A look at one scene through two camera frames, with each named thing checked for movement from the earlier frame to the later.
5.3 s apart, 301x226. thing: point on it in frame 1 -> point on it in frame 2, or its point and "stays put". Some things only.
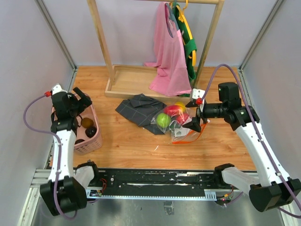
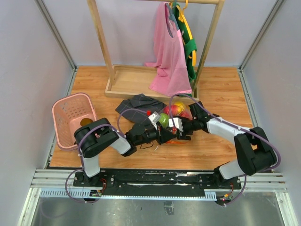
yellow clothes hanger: x=182 y=17 stays put
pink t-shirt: x=172 y=78 stays put
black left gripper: x=84 y=102 -> x=164 y=136
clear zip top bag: x=172 y=119 stays put
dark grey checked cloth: x=140 y=109 stays put
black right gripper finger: x=192 y=104 -> x=184 y=119
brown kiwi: x=87 y=122 stays put
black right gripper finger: x=194 y=125 -> x=183 y=136
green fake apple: x=163 y=120 stays put
